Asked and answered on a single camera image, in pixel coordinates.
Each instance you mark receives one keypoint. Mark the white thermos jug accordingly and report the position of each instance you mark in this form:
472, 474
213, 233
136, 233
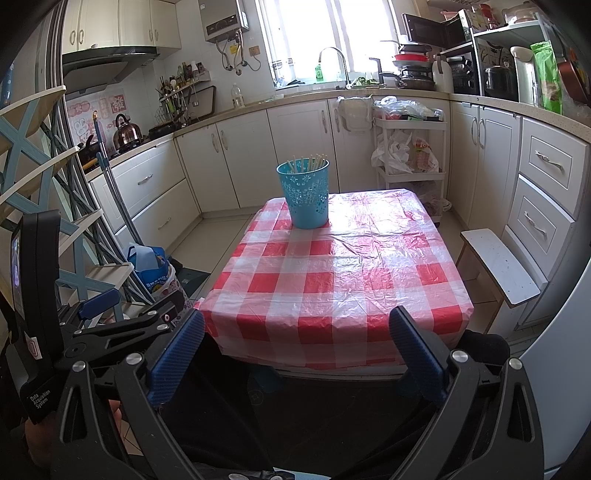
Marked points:
525, 78

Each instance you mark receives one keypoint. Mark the blue white bag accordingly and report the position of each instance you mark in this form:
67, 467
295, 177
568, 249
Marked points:
152, 277

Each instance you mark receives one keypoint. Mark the steel kettle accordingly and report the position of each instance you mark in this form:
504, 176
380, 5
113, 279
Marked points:
127, 136

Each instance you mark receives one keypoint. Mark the pile of wooden chopsticks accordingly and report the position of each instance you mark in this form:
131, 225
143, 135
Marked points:
318, 161

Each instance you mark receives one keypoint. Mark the white wall cabinets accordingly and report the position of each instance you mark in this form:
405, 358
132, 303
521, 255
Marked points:
138, 23

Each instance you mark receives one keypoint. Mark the grey counter shelf rack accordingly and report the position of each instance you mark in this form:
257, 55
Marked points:
508, 32

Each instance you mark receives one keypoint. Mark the black range hood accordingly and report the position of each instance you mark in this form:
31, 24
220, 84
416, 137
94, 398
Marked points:
106, 64

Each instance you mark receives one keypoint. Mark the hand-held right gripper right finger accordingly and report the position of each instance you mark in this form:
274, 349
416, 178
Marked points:
418, 355

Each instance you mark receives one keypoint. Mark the green packet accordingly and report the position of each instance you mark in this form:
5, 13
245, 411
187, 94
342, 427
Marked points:
547, 81

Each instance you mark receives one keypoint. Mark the stack of cookware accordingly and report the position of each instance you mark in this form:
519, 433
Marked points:
415, 82

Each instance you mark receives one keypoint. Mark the pink wall stickers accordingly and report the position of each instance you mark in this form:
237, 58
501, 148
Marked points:
83, 113

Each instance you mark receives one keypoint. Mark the grey metal tube frame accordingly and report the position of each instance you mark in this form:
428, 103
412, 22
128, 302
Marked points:
55, 55

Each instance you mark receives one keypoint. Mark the white plastic jug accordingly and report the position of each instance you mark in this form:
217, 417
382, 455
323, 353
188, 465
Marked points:
443, 78

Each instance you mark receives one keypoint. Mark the white wooden stool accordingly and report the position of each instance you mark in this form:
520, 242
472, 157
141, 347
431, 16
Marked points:
498, 267

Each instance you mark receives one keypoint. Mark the black cooking pot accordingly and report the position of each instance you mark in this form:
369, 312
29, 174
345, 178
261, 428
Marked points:
501, 84

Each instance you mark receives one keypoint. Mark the dark floor mat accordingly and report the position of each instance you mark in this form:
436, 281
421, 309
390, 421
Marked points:
194, 279

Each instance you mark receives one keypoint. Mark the blue beige folding shelf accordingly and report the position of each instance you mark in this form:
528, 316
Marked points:
27, 104

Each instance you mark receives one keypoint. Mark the wall utensil rack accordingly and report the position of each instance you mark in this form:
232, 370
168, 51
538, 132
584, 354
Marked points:
178, 90

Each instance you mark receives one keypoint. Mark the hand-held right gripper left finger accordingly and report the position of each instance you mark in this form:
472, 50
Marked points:
178, 357

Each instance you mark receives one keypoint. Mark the blue grey mop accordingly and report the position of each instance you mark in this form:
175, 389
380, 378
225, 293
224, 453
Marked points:
123, 207

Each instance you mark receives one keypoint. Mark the grey water heater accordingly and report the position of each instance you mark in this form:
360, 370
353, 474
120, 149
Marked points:
224, 21

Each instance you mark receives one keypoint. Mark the red checked plastic tablecloth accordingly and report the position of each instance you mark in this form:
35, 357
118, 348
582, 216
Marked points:
360, 277

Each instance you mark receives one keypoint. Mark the clear plastic bags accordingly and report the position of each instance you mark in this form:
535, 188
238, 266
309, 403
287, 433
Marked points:
406, 108

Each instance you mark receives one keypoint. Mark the white hanging bin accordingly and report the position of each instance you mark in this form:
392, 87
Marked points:
355, 115

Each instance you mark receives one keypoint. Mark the black faucet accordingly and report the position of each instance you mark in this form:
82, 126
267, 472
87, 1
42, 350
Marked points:
376, 67

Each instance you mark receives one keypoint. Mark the clear plastic bottle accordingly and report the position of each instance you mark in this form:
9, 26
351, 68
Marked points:
237, 99

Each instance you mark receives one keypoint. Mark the person's legs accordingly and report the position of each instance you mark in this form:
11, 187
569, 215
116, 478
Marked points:
300, 415

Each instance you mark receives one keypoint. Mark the black wok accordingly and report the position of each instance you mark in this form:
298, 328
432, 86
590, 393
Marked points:
90, 154

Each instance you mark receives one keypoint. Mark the bright window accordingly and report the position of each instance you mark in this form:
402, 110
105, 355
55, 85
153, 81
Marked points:
304, 32

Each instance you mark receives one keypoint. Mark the blue perforated plastic basket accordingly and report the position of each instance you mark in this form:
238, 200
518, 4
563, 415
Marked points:
307, 217

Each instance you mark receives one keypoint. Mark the copper frying pan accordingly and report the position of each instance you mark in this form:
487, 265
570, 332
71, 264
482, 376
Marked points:
572, 78

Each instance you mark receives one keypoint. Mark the wall socket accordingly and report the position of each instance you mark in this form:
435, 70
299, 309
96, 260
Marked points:
254, 50

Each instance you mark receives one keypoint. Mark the white plastic bag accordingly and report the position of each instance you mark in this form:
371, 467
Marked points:
392, 154

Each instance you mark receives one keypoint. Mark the black framed tray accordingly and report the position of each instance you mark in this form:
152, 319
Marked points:
205, 104

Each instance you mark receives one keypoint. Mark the black toaster oven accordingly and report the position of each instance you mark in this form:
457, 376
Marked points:
464, 76

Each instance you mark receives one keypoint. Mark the lidded glass bowl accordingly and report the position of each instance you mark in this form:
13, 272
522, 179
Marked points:
521, 14

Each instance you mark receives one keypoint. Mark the white refrigerator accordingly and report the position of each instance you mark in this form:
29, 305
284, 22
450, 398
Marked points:
563, 378

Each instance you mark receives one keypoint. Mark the green dish soap bottle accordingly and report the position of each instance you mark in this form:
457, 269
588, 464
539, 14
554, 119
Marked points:
320, 74

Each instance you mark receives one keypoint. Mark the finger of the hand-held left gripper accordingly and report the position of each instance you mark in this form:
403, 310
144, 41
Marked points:
99, 304
138, 327

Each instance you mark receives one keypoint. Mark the chrome sink faucet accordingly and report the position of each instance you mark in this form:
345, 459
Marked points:
346, 74

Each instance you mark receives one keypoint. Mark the white door cabinet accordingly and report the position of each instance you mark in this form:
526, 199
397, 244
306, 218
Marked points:
494, 161
295, 134

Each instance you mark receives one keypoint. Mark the white drawer cabinet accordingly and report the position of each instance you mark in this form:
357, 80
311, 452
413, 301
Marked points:
147, 184
549, 217

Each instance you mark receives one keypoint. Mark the floral patterned bag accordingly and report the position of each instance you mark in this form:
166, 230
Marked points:
178, 286

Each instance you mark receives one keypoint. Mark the printed beige plastic bag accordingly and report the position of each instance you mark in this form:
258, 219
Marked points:
425, 157

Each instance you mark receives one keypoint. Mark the black microwave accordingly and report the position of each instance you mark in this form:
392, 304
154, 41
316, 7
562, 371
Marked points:
434, 32

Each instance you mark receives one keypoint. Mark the person's left hand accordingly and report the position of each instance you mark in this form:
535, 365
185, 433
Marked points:
39, 441

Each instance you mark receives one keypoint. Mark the white storage cart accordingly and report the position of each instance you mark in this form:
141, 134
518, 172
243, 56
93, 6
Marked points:
411, 177

